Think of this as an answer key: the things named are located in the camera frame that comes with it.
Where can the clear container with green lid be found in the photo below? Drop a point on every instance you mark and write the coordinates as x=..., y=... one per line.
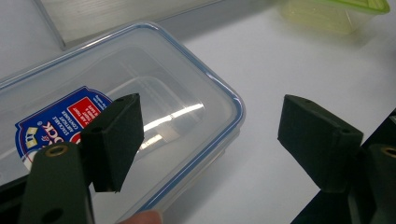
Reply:
x=327, y=15

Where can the clear container with blue-rimmed lid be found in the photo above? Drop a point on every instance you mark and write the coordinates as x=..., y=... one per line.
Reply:
x=190, y=81

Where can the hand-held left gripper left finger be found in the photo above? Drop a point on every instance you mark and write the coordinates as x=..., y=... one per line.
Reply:
x=112, y=143

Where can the clear plastic box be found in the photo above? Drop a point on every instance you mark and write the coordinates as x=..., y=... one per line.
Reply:
x=102, y=15

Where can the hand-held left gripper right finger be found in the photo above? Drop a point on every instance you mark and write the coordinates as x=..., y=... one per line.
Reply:
x=317, y=146

